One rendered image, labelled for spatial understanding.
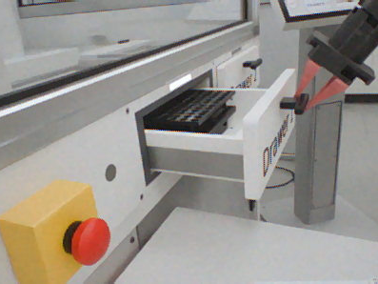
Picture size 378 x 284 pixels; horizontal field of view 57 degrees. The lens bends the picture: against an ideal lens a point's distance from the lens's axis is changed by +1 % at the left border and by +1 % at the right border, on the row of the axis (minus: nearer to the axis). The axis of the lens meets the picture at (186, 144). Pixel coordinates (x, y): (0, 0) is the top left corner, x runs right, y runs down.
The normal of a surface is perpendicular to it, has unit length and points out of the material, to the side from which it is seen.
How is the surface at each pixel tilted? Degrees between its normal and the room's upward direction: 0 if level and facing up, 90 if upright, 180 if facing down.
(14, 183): 90
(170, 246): 0
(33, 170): 90
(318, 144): 90
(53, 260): 90
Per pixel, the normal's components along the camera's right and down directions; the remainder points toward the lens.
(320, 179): 0.25, 0.35
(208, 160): -0.41, 0.38
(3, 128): 0.91, 0.08
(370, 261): -0.09, -0.92
